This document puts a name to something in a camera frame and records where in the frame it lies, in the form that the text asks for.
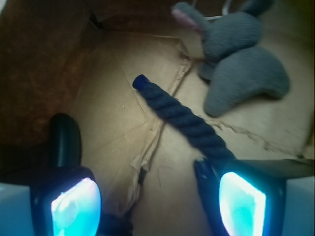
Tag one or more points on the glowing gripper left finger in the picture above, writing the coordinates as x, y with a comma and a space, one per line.
66, 200

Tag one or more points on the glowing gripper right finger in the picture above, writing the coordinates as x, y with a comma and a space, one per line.
242, 198

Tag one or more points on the brown paper bag bin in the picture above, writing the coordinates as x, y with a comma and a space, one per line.
81, 56

